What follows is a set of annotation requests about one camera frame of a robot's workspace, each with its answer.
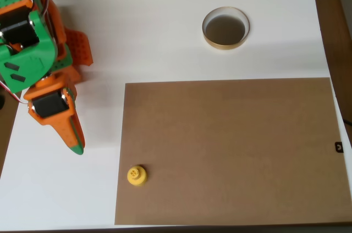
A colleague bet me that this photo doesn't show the small yellow plastic piece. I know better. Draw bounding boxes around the small yellow plastic piece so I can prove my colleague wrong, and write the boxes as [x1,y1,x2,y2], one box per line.
[126,164,149,188]

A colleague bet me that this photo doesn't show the brown cardboard mat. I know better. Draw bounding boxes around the brown cardboard mat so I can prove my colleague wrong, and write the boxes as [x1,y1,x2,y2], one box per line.
[114,77,352,226]

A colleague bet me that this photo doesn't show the red white black servo cable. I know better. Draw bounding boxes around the red white black servo cable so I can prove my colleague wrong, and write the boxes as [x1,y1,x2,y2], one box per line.
[0,77,30,105]

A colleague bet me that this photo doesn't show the white bowl with gold rim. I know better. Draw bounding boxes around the white bowl with gold rim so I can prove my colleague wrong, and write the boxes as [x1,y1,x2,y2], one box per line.
[202,6,251,51]

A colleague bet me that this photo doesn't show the white servo cable along arm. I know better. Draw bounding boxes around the white servo cable along arm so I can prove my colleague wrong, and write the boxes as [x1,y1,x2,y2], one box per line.
[40,0,55,28]

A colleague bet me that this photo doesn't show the white base board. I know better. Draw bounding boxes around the white base board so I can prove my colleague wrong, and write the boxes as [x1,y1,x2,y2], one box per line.
[0,0,352,230]

